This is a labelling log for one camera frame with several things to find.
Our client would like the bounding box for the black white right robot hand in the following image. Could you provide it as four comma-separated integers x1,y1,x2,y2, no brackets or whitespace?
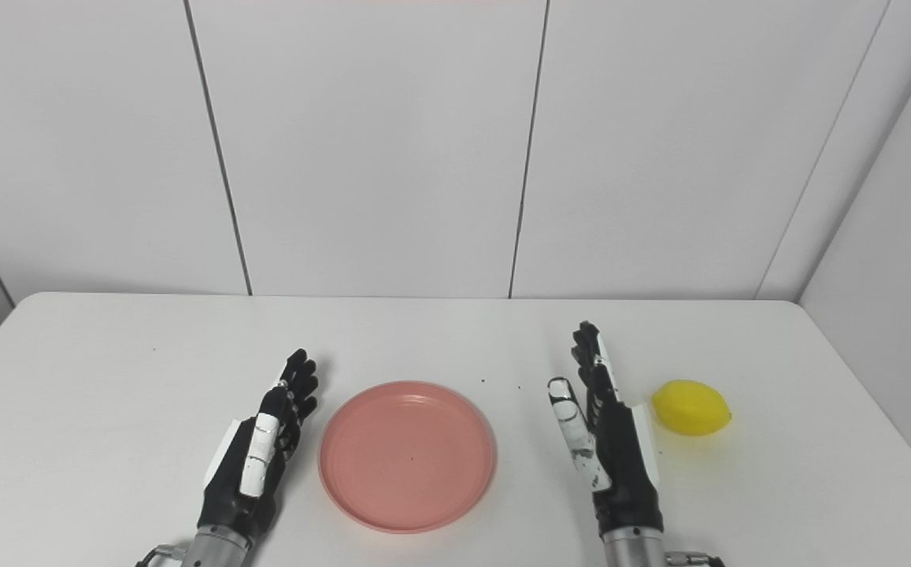
547,321,665,540

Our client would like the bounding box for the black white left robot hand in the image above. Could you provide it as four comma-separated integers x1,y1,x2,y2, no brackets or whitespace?
197,349,320,544

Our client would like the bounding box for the yellow lemon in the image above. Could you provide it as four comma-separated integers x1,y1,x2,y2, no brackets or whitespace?
651,380,733,437

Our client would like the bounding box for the pink round plate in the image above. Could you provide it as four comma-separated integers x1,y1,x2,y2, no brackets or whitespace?
318,381,497,534

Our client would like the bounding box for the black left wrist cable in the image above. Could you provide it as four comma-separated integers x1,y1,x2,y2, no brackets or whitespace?
136,543,188,567

